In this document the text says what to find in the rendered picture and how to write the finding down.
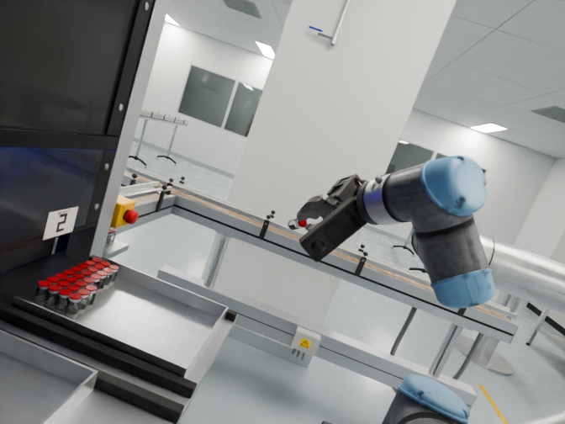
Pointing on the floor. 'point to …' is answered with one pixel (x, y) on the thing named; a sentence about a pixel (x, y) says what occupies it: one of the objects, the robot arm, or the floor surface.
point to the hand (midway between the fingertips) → (303, 224)
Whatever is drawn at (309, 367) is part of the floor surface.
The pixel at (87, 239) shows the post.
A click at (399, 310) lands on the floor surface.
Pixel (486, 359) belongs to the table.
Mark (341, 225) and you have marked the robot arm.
